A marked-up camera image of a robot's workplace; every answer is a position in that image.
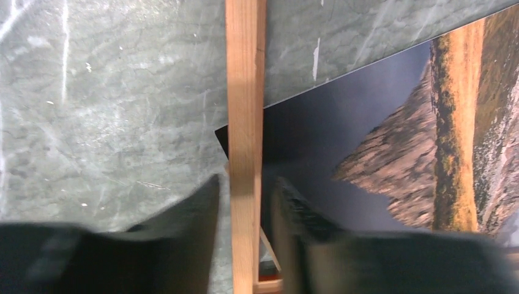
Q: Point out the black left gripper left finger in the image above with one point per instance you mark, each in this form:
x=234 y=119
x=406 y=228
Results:
x=170 y=252

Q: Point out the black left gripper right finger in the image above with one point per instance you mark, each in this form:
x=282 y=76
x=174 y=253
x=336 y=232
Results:
x=317 y=256

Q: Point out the glossy mountain landscape photo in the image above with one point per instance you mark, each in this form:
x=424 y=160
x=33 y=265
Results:
x=406 y=142

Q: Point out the wooden picture frame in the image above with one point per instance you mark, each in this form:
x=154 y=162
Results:
x=245 y=25

